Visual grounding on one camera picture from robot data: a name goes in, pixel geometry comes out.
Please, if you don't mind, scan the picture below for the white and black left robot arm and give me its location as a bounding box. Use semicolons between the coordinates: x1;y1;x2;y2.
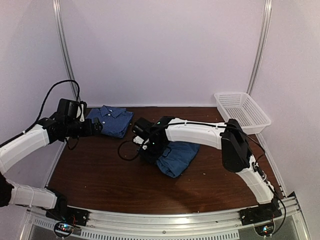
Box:
0;118;102;222

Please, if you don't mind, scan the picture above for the blue checked shirt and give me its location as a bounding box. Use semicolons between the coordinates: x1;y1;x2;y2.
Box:
87;105;134;139

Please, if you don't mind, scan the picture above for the black right camera cable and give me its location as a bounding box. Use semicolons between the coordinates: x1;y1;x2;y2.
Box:
117;140;141;161

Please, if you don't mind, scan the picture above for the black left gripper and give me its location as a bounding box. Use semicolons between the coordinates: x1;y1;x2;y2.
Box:
65;117;102;140

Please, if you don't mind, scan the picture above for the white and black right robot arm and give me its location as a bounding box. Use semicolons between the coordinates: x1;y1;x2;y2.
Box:
132;116;279;221

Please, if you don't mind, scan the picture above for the aluminium frame post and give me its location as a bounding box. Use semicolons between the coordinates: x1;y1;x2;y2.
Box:
51;0;81;101
246;0;273;96

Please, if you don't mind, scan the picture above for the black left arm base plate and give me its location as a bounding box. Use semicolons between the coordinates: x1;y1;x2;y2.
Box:
45;206;89;227

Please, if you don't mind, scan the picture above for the white plastic laundry basket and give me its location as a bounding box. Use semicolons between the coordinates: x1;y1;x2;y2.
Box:
214;91;272;135

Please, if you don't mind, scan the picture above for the black left camera cable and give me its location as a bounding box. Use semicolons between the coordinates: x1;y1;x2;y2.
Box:
23;79;82;133

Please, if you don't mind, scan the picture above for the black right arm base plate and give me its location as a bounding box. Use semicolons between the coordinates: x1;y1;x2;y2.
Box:
238;203;282;226

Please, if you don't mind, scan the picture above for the black camera cable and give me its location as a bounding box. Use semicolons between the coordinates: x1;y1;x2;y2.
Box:
117;140;141;161
23;79;82;133

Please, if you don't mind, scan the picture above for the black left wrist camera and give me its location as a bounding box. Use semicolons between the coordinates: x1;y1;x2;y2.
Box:
56;98;83;119

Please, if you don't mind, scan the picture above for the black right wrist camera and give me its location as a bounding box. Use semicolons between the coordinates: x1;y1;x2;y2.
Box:
132;117;155;140

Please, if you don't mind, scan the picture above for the blue grey cloth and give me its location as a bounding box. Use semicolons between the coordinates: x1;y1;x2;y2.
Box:
156;141;200;179

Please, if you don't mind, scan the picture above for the left aluminium frame post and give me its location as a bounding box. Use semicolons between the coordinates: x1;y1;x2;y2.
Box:
51;0;81;101

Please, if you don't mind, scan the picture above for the right aluminium frame post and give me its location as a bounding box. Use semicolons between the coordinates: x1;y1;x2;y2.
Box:
246;0;273;96

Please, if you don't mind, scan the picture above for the aluminium front rail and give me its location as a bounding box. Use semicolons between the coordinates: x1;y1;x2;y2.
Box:
18;196;310;240

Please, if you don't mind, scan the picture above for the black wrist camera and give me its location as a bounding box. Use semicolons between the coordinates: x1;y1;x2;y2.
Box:
56;98;83;119
132;117;155;140

